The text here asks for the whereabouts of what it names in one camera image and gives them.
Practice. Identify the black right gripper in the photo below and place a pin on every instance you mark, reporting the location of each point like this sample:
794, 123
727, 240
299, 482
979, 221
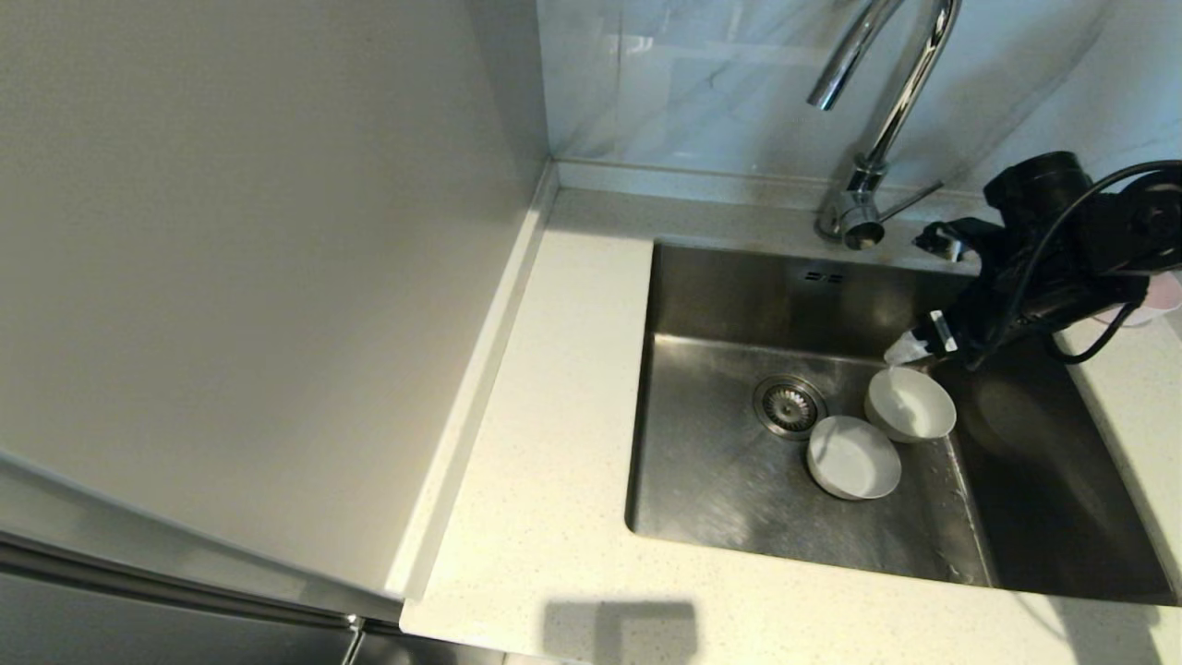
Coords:
1034, 305

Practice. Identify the white bowl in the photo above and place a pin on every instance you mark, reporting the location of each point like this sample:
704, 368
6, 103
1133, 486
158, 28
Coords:
910, 404

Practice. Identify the pale grey bowl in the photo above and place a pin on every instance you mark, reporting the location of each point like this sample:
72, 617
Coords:
854, 457

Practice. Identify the pink bowl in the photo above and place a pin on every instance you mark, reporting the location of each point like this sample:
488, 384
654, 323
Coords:
1165, 291

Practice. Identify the round metal sink drain strainer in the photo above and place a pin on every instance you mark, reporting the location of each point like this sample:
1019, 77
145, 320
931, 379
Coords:
790, 407

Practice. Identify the stainless steel sink basin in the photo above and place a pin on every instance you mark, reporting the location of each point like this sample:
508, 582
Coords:
720, 499

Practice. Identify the chrome gooseneck faucet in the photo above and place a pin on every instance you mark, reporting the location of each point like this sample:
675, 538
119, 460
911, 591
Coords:
905, 92

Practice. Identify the large white cabinet side panel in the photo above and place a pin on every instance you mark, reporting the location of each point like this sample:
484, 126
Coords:
231, 277

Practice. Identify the stainless steel appliance front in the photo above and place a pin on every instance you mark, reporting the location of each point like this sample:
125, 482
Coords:
138, 619

